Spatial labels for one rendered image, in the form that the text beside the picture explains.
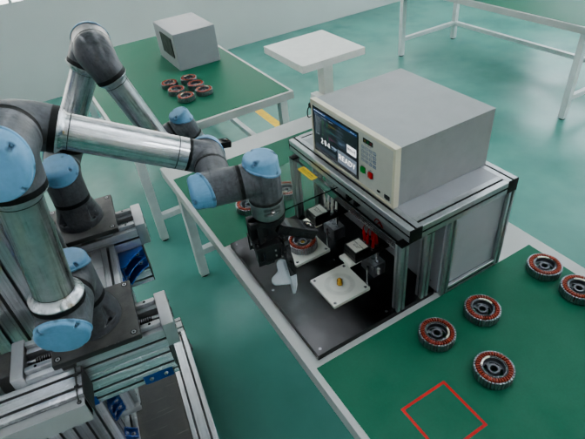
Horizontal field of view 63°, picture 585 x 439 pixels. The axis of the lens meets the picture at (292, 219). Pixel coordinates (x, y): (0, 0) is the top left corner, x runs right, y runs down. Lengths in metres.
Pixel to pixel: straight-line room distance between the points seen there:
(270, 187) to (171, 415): 1.38
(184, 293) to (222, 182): 1.94
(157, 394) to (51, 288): 1.22
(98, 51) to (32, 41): 4.31
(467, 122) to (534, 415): 0.83
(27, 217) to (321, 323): 0.95
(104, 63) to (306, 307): 0.98
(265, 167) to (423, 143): 0.59
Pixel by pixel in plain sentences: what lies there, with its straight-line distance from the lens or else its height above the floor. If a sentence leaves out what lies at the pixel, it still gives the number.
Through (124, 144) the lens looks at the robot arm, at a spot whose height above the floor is 1.54.
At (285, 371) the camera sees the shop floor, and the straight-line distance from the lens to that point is 2.43.
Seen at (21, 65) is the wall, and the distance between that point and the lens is 5.91.
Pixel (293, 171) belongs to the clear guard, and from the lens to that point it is 1.75.
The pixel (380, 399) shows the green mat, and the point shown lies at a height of 0.75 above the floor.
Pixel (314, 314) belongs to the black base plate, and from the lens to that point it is 1.62.
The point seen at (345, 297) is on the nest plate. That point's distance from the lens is 1.65.
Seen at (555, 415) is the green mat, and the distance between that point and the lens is 1.54.
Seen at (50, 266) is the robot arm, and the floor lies 1.38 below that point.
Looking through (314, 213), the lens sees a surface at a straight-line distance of 1.77.
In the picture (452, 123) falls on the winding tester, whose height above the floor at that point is 1.32.
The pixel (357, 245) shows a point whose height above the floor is 0.92.
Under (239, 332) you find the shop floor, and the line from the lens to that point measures 2.61.
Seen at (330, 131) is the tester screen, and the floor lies 1.24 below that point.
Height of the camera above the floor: 2.01
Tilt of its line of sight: 38 degrees down
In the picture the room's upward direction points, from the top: 7 degrees counter-clockwise
